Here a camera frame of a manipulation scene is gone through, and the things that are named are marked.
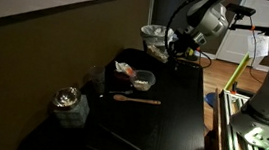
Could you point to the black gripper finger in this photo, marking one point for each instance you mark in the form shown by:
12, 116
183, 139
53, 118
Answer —
171, 52

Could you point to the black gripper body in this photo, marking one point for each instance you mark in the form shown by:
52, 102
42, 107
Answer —
183, 43

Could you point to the round clear plastic container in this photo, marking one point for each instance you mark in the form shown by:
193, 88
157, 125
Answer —
142, 82

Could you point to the black trash bin white liner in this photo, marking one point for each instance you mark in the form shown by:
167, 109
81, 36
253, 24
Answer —
154, 33

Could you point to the crumpled white paper wrapper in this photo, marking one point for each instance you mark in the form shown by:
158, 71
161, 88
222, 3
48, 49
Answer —
122, 67

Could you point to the small red bowl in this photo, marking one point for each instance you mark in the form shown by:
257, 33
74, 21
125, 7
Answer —
121, 75

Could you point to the white panel door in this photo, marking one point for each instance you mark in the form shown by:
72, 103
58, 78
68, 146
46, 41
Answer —
238, 45

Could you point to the yellow-green pole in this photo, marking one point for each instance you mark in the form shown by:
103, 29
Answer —
237, 72

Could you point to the blue disc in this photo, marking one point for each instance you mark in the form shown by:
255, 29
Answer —
210, 99

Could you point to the metal spoon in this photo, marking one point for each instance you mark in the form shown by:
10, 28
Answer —
122, 92

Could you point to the wooden spoon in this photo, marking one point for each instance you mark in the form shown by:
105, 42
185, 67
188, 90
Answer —
128, 99

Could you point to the hanging white paper sheet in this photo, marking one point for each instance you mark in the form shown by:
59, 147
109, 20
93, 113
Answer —
258, 46

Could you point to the dark glass cup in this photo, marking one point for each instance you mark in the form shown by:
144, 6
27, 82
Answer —
96, 77

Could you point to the metal tongs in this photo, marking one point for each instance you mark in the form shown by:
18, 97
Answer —
127, 144

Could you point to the metal bowl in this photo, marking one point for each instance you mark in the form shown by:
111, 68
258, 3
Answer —
66, 97

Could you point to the yellow post with black foot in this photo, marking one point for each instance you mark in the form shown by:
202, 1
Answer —
190, 53

